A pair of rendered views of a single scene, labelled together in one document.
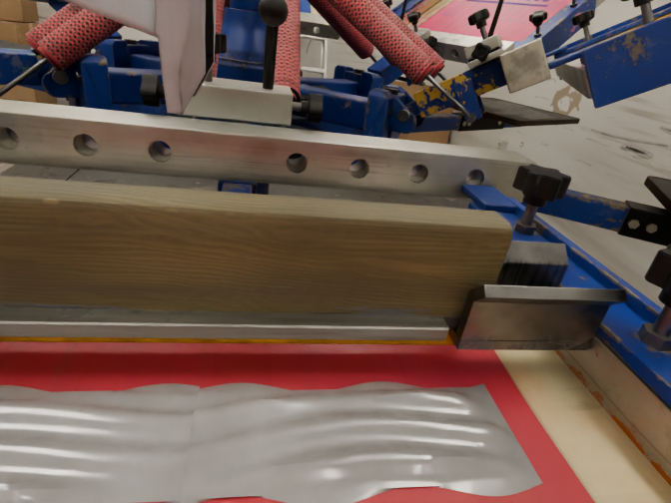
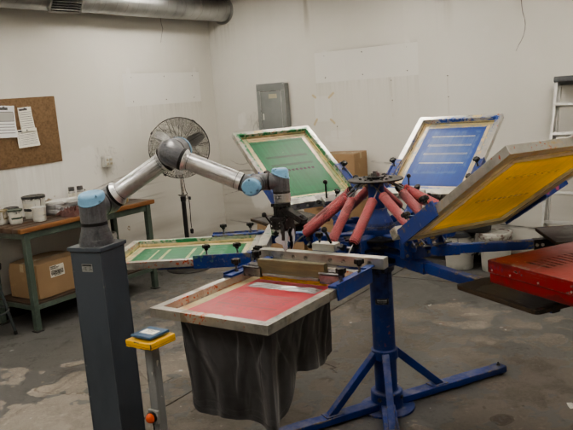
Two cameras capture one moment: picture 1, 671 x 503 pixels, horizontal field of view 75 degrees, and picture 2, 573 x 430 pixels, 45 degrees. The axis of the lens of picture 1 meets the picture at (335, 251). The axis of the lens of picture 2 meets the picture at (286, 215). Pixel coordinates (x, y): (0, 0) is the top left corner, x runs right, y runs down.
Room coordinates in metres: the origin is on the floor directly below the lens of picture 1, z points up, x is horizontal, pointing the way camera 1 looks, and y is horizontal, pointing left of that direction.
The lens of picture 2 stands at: (-1.85, -2.14, 1.79)
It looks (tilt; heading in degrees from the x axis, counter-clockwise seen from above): 10 degrees down; 47
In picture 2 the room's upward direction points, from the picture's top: 4 degrees counter-clockwise
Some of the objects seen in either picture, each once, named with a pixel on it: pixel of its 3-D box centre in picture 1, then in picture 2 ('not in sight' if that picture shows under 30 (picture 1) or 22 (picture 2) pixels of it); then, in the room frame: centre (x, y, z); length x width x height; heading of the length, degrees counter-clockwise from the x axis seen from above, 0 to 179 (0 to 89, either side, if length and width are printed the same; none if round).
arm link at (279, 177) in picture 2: not in sight; (280, 180); (0.21, 0.10, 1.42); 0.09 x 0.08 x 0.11; 128
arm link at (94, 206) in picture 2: not in sight; (93, 206); (-0.39, 0.68, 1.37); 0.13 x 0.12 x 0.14; 38
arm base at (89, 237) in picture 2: not in sight; (95, 232); (-0.39, 0.67, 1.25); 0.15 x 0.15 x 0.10
